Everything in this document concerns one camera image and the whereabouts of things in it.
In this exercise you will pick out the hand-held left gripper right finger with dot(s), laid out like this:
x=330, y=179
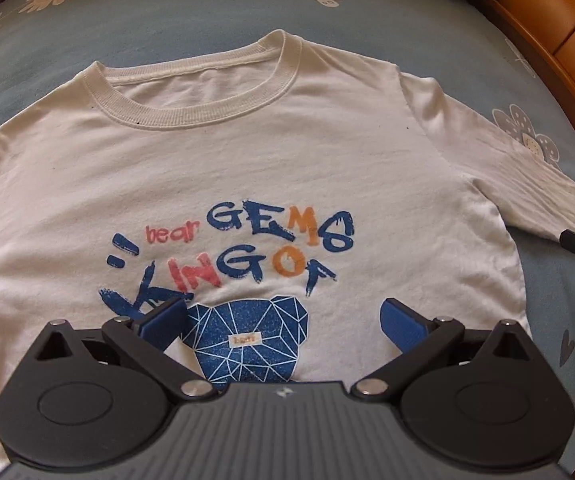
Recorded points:
x=402, y=325

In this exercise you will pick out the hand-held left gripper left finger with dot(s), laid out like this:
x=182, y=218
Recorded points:
x=160, y=322

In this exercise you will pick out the white bear-print long-sleeve shirt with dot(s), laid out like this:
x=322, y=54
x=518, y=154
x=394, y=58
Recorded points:
x=267, y=160

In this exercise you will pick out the blue flower-print bed sheet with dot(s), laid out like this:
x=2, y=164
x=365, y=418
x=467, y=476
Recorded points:
x=167, y=15

